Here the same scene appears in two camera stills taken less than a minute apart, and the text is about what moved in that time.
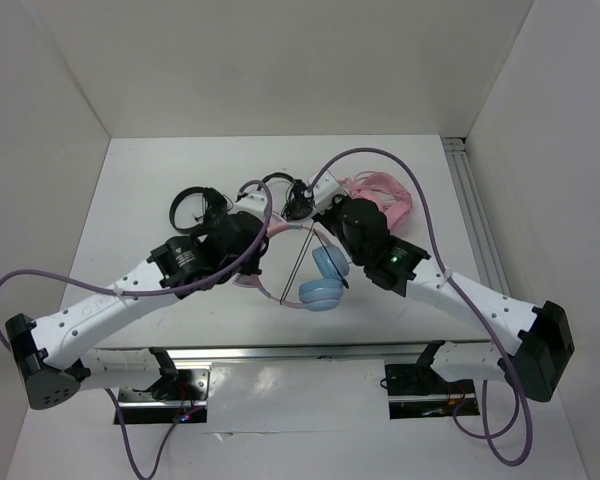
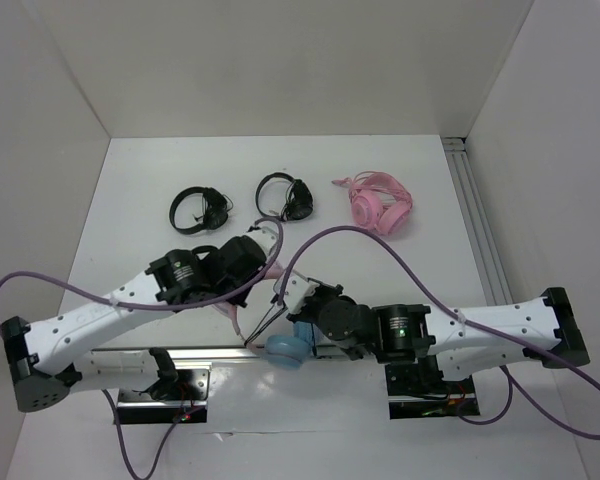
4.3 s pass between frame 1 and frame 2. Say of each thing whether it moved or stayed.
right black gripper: moved
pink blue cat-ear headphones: moved
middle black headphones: stayed
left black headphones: stayed
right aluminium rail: stayed
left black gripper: moved
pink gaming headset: stayed
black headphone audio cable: moved
